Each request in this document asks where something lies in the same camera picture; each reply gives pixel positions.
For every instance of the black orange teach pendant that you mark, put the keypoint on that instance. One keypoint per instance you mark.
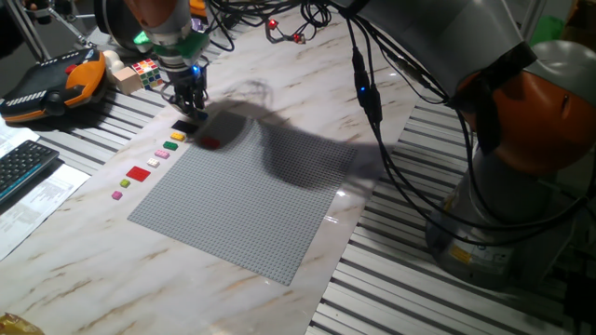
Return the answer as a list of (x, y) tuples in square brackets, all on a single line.
[(46, 84)]

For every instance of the white Lego brick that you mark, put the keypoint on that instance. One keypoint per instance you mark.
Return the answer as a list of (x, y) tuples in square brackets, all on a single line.
[(153, 163)]

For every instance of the red flat Lego plate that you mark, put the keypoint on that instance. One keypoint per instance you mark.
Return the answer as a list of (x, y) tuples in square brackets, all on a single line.
[(138, 173)]

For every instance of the large black round spool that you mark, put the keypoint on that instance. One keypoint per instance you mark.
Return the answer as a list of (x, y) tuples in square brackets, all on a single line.
[(109, 23)]

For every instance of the black flat Lego plate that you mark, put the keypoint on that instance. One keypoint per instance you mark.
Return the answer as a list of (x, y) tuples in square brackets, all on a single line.
[(185, 127)]

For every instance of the grey metal tripod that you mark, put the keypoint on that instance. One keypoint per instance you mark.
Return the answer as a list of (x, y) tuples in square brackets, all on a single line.
[(29, 30)]

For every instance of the black keyboard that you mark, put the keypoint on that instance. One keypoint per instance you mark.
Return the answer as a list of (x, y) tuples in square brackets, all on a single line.
[(23, 165)]

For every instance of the small dangling sensor board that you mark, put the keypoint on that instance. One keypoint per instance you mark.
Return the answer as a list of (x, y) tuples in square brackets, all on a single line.
[(298, 38)]

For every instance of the yellow Lego brick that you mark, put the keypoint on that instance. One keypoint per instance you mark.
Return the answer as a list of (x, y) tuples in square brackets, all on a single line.
[(177, 137)]

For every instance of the green cloth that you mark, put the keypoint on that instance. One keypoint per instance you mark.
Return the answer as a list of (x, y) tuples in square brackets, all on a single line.
[(545, 28)]

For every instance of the pink Lego brick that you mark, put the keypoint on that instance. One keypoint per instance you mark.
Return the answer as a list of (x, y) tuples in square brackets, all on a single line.
[(162, 154)]

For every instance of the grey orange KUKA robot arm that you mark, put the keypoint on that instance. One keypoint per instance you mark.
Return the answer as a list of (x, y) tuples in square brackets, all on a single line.
[(442, 32)]

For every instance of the red Lego brick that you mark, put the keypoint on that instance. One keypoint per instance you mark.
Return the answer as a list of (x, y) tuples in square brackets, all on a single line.
[(210, 143)]

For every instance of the green Lego brick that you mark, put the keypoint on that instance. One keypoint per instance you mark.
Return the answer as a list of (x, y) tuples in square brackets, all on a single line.
[(170, 145)]

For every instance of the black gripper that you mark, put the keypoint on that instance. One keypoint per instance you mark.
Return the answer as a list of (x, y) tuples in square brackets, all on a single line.
[(188, 84)]

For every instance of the marble pattern table mat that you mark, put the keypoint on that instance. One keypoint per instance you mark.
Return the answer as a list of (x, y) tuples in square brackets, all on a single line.
[(116, 279)]

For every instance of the Rubik's cube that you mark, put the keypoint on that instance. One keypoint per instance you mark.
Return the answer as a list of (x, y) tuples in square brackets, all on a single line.
[(148, 74)]

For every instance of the white printed paper sheet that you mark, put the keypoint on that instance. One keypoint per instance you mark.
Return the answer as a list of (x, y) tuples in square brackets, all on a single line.
[(37, 205)]

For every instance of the white rounded figurine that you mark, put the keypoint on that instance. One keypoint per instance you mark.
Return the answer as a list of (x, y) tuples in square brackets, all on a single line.
[(112, 58)]

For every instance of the grey Lego baseplate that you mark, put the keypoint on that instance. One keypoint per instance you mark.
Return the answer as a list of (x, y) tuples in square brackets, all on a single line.
[(242, 209)]

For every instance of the wooden cube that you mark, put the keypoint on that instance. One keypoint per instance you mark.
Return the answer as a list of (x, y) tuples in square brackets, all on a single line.
[(126, 80)]

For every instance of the white printed booklet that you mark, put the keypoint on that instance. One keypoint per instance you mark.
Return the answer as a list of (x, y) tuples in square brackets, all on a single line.
[(14, 137)]

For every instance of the blue Lego brick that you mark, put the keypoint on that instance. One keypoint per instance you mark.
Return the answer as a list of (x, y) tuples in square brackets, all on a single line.
[(203, 116)]

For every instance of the small lime Lego brick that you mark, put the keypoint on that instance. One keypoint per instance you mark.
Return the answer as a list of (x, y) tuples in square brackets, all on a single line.
[(125, 183)]

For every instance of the brown cardboard box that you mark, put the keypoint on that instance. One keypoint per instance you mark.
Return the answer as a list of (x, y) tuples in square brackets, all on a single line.
[(582, 18)]

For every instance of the small magenta Lego brick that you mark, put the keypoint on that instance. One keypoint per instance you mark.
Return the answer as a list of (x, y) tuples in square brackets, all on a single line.
[(117, 195)]

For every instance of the gold foil bag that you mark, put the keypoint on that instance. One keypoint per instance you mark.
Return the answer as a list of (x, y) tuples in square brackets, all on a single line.
[(16, 325)]

